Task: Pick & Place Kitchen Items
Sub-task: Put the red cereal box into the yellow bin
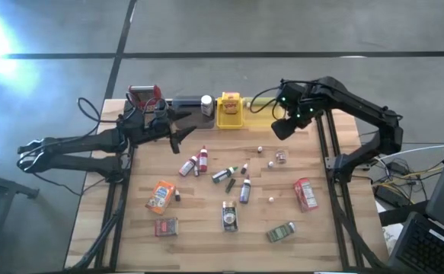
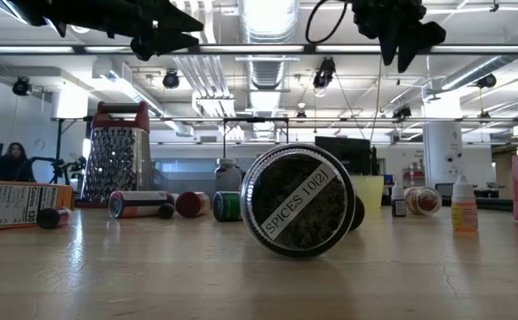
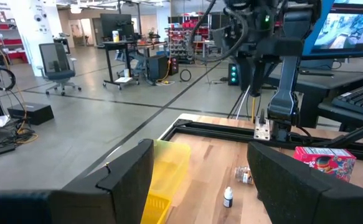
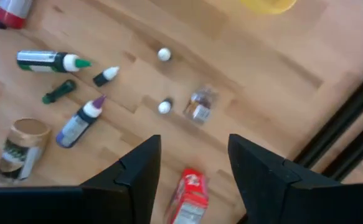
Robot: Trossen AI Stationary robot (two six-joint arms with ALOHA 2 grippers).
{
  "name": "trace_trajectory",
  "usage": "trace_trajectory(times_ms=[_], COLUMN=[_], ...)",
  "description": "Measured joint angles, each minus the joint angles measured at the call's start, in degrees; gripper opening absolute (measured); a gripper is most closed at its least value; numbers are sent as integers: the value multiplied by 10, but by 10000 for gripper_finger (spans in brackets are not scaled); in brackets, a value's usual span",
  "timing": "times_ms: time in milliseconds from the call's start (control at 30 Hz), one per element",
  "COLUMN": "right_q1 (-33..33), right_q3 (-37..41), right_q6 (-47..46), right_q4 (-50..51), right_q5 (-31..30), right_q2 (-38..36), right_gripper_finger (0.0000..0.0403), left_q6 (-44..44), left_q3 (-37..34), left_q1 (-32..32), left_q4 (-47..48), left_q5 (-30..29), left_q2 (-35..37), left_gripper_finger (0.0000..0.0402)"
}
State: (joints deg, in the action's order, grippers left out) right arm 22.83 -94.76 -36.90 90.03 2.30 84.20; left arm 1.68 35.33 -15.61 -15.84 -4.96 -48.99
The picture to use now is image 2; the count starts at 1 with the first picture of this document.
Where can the silver ventilation duct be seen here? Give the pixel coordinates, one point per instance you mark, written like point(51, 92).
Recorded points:
point(267, 75)

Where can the grey plastic bin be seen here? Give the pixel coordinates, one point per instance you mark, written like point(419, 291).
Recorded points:
point(174, 184)

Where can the white-lidded clear jar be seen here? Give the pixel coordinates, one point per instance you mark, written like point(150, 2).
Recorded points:
point(227, 175)

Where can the green food colouring bottle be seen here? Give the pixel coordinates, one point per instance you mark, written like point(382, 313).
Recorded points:
point(227, 206)

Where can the spice jar labelled SPICES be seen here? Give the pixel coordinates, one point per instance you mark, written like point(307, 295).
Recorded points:
point(298, 202)

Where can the black monitor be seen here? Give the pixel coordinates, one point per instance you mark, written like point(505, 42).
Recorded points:
point(343, 153)

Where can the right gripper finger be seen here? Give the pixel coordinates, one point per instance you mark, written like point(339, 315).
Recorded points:
point(388, 44)
point(420, 37)

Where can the black ceiling spotlight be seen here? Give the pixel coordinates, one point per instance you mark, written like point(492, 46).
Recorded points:
point(403, 112)
point(487, 81)
point(171, 80)
point(21, 86)
point(325, 71)

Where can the black metal stand frame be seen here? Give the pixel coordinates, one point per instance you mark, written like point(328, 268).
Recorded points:
point(241, 119)

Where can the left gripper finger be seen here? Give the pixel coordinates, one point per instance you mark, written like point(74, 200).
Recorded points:
point(176, 20)
point(174, 43)

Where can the large red food colouring bottle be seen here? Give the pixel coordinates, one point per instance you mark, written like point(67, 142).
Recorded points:
point(193, 204)

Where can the person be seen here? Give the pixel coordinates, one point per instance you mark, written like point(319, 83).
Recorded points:
point(14, 166)

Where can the amber jar with red contents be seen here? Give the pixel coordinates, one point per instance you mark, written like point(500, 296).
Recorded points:
point(425, 201)

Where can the black tripod stand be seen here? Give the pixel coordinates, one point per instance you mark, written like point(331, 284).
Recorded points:
point(58, 142)

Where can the small black-labelled dropper bottle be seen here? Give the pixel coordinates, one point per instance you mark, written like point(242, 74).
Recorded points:
point(398, 206)

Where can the translucent yellow-green bin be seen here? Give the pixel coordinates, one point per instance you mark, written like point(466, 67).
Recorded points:
point(369, 191)

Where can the small bottle with black cap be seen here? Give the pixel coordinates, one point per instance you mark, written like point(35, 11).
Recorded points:
point(52, 218)

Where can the pink labelled bottle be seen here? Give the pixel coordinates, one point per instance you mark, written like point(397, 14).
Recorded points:
point(138, 204)

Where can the orange food box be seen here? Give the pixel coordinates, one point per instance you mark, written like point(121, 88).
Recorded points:
point(14, 204)

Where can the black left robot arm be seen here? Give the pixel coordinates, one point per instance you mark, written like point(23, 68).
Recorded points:
point(63, 13)

